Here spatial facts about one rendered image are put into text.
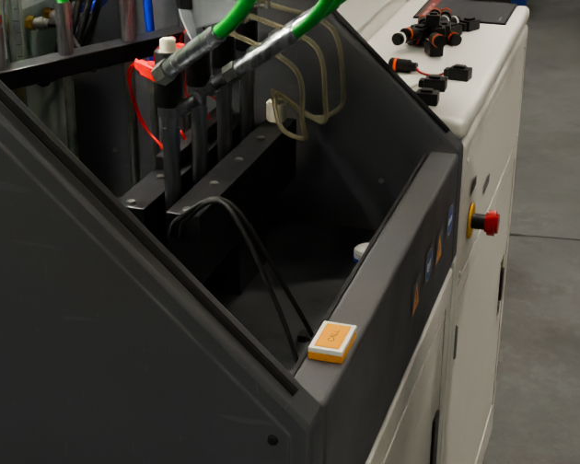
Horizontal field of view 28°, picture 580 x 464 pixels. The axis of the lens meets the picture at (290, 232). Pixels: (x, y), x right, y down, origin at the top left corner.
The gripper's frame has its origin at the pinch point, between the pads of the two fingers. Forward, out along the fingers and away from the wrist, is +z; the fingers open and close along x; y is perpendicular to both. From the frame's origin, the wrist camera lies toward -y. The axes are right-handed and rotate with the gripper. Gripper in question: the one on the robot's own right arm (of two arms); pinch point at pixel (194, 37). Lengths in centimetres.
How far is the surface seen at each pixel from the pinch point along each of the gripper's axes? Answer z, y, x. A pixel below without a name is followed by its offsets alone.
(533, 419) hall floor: 116, 30, 123
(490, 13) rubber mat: 17, 17, 95
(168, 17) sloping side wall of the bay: 6.2, -16.2, 31.0
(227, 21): -5.4, 8.7, -13.6
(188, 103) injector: 6.8, -0.6, -0.8
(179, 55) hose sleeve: -1.4, 3.2, -11.6
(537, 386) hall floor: 116, 29, 137
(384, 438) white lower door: 38.4, 22.8, -8.2
